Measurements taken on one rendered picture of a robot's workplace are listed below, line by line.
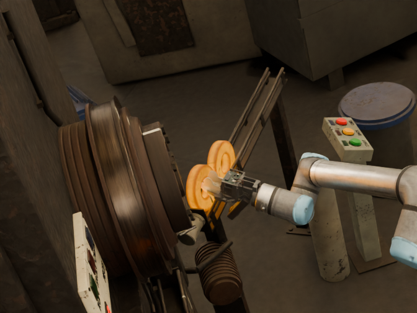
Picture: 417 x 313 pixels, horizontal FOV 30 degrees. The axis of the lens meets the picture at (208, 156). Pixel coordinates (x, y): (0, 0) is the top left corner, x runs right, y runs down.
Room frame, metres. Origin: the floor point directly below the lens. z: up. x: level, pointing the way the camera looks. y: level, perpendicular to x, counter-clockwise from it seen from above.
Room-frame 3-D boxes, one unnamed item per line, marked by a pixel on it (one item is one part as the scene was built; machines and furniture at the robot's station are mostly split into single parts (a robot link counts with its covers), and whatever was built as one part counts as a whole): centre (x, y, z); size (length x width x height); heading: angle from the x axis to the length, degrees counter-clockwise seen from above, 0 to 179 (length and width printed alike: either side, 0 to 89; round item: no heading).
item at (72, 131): (1.62, 0.29, 1.11); 0.47 x 0.10 x 0.47; 1
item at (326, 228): (2.28, -0.35, 0.26); 0.12 x 0.12 x 0.52
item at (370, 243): (2.32, -0.51, 0.31); 0.24 x 0.16 x 0.62; 1
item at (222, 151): (2.20, -0.04, 0.72); 0.16 x 0.03 x 0.16; 146
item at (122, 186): (1.62, 0.21, 1.11); 0.47 x 0.06 x 0.47; 1
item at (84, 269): (1.28, 0.31, 1.15); 0.26 x 0.02 x 0.18; 1
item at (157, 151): (1.63, 0.11, 1.11); 0.28 x 0.06 x 0.28; 1
